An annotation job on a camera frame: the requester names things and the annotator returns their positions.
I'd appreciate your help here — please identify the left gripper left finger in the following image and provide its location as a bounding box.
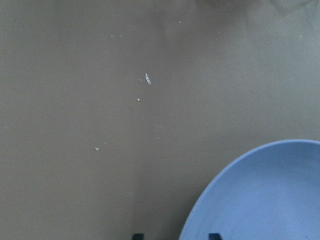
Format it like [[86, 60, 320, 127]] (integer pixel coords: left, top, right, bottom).
[[131, 233, 145, 240]]

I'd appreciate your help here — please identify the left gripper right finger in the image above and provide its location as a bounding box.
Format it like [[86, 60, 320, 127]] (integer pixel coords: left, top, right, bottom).
[[208, 233, 222, 240]]

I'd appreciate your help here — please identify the blue round plate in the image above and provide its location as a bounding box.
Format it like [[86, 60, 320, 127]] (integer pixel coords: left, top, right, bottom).
[[179, 139, 320, 240]]

